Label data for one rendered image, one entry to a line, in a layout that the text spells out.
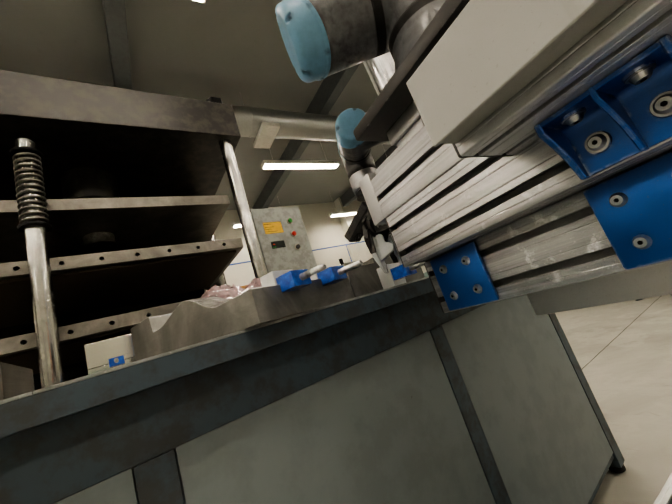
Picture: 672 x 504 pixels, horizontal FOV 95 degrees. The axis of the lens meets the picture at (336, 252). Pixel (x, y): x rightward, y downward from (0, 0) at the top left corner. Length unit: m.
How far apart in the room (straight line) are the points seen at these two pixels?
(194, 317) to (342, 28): 0.54
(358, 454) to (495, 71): 0.62
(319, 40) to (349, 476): 0.72
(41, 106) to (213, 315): 1.26
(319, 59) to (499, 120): 0.33
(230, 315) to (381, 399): 0.36
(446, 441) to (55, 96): 1.75
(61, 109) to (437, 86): 1.53
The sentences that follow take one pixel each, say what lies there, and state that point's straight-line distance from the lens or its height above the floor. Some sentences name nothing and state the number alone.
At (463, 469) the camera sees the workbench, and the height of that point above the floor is 0.37.
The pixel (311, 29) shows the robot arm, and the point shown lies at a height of 1.17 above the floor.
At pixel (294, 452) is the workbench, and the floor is 0.59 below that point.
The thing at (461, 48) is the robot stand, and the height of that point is 0.93.
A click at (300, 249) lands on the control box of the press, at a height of 1.20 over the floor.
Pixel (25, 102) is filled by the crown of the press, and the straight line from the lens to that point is 1.70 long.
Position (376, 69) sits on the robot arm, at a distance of 0.82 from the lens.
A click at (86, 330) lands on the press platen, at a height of 1.01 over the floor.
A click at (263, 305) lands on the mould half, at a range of 0.50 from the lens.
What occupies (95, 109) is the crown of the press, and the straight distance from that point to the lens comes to 1.69.
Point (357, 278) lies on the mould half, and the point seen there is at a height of 0.85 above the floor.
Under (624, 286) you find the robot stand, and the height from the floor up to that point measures 0.70.
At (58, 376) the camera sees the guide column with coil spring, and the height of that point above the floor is 0.88.
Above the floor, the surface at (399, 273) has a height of 0.82.
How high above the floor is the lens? 0.77
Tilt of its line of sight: 12 degrees up
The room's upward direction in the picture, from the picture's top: 19 degrees counter-clockwise
